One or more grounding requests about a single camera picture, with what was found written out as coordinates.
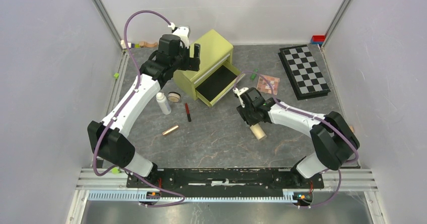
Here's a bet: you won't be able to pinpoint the green metal drawer box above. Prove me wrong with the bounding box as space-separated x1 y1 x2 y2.
173 29 243 107

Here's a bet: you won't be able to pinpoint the white plastic bottle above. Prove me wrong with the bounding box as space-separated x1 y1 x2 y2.
156 92 171 115

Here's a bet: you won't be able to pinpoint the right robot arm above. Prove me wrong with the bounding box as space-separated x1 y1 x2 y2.
233 88 360 188

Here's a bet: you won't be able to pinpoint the red blue blocks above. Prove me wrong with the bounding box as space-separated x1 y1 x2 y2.
310 35 325 45

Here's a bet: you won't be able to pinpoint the green cube on rail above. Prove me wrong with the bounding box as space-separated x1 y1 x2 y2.
111 167 121 174

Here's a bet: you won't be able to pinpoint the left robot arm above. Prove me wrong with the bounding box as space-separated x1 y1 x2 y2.
88 34 200 188

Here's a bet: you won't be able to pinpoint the black white checkerboard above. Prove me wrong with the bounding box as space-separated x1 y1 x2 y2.
278 45 330 100

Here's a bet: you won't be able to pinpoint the red black lip pencil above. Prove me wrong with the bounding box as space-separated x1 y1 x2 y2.
184 103 192 122

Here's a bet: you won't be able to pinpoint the rose gold lipstick tube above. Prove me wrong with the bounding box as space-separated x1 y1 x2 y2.
162 125 179 136

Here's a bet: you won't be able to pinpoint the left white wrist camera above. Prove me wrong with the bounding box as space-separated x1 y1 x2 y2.
168 22 190 48

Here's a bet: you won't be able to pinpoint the pink eyeshadow palette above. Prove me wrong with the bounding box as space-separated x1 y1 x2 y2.
256 75 280 96

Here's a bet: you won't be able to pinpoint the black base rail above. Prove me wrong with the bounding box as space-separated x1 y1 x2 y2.
147 168 324 198

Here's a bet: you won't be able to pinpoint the round powder jar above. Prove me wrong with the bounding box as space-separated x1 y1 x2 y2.
167 92 181 103

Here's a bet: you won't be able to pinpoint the wooden toy blocks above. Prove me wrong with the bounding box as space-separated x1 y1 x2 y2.
120 39 158 49

